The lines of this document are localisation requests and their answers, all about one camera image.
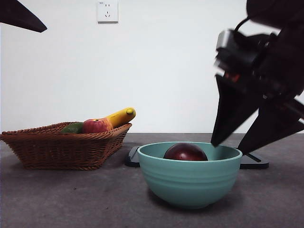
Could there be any dark red plum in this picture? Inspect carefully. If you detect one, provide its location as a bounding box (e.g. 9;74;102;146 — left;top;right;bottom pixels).
163;142;209;162

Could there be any teal ribbed bowl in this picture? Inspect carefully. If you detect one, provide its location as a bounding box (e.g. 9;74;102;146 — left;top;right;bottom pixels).
137;141;243;209

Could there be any black rectangular tray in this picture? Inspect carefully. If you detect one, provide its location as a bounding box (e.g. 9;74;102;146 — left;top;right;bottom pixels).
125;145;270;170

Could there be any yellow banana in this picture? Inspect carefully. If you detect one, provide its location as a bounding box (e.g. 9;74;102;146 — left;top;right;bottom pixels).
104;107;137;129

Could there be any green fruit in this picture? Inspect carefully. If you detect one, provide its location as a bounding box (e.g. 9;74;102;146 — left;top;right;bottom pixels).
59;122;84;134

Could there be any red apple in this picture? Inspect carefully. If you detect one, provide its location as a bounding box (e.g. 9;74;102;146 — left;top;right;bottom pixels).
82;118;114;134

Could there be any brown wicker basket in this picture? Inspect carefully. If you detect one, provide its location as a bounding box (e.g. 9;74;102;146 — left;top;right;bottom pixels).
0;122;133;171

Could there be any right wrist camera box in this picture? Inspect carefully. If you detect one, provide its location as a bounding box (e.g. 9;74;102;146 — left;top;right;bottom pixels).
214;28;262;72

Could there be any black right camera cable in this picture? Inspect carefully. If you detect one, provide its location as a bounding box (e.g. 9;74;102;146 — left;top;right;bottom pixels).
234;16;253;33

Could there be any white wall socket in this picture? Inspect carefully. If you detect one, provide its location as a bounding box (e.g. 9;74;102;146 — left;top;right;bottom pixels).
97;0;119;24

